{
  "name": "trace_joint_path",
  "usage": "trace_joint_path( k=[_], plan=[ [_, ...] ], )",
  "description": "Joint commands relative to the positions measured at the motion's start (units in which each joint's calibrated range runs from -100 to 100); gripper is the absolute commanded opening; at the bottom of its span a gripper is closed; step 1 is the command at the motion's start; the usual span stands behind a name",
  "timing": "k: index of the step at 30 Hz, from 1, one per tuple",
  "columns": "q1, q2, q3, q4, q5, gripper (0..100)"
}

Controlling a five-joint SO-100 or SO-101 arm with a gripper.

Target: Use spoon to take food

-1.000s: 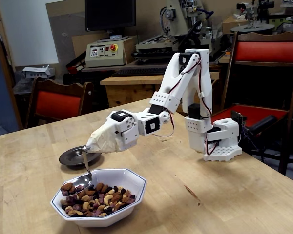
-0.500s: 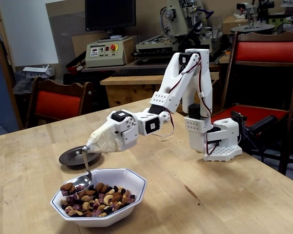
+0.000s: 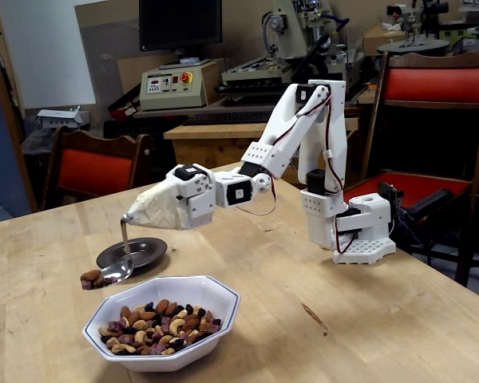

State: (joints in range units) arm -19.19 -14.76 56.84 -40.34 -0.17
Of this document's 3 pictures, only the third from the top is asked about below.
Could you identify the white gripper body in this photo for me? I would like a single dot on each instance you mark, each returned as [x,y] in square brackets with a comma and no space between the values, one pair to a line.
[195,207]

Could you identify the tape-wrapped gripper finger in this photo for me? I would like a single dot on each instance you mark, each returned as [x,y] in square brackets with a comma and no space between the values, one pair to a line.
[155,207]

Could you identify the bent metal spoon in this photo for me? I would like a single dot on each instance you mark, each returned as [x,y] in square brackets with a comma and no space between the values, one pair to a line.
[119,271]

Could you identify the scooped nuts portion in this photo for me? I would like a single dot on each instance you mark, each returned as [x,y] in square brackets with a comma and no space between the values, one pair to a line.
[92,277]

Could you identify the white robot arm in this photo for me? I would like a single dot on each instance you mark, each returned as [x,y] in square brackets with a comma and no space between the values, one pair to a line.
[363,247]

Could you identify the small black plate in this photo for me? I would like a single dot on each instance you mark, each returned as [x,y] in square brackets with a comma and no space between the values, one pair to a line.
[147,249]

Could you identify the dark wood red-cushion chair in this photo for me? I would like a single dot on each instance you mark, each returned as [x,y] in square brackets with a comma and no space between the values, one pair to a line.
[96,171]

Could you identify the black keyboard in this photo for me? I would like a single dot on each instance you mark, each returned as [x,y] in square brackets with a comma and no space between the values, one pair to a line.
[231,117]

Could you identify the red black toolbox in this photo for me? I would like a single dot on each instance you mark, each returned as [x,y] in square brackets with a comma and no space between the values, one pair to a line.
[121,111]

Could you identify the beige control box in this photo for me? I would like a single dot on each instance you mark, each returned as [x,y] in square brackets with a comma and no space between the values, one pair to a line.
[171,95]

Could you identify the mixed nuts and raisins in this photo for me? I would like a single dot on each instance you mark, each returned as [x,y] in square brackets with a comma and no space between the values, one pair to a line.
[159,327]

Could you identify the small white device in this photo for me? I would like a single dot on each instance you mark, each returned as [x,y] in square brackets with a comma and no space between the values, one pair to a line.
[60,117]

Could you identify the beige milling machine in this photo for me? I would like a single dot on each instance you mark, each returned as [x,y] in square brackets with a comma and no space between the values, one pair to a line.
[263,80]

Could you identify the white octagonal bowl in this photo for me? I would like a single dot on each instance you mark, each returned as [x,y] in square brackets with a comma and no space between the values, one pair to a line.
[159,363]

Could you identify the blue door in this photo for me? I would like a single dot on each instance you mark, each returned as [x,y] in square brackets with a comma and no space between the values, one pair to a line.
[0,159]

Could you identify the brown board panel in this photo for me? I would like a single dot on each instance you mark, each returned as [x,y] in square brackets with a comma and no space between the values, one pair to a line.
[108,40]

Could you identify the black computer monitor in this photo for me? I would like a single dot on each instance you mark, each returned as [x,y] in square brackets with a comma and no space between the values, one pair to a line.
[175,24]

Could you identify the white board panel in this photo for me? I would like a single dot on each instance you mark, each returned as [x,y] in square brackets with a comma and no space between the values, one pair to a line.
[48,52]

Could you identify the robot controller circuit board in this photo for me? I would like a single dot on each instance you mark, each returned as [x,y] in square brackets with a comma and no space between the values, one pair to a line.
[391,191]

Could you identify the black cylinder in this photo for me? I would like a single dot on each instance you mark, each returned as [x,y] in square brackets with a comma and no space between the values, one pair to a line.
[431,203]

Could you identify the cardboard box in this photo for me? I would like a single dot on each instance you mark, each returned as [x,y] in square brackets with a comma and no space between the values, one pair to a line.
[377,42]

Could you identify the folding wood red-cushion chair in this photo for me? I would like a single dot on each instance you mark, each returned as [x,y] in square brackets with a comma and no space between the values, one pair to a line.
[435,84]

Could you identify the round black turntable machine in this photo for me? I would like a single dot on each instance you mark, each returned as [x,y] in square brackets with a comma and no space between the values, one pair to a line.
[415,46]

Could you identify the green box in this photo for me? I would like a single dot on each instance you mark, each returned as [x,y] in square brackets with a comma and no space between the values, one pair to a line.
[461,36]

